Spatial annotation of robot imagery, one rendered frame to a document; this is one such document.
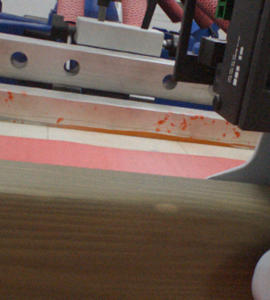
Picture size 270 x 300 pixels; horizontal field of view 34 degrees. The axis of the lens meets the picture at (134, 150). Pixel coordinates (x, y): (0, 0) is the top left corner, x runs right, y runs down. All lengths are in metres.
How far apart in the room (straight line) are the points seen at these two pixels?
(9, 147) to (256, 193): 0.33
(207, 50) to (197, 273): 0.08
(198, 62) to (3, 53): 0.44
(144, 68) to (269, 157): 0.43
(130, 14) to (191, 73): 0.70
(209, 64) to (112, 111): 0.39
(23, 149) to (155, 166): 0.14
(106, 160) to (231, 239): 0.32
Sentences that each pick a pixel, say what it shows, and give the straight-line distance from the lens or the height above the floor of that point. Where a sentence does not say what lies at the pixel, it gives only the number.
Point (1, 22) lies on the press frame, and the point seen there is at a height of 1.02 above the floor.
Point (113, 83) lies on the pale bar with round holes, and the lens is 0.61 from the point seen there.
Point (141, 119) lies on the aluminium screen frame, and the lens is 0.56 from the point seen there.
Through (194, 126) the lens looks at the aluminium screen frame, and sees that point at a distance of 0.58.
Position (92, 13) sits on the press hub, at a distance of 1.15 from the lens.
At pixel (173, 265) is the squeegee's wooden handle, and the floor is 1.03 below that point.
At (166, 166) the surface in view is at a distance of 0.48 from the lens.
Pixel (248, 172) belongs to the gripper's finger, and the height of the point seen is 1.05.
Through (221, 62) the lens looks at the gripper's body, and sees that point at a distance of 0.16.
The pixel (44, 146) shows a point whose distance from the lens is 0.48.
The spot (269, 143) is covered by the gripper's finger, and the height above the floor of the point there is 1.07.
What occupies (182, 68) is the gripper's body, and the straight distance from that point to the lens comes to 0.18.
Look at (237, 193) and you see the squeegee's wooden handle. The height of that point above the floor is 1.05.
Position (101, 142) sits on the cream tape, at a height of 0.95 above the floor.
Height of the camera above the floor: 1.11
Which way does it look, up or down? 18 degrees down
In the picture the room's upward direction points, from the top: 11 degrees clockwise
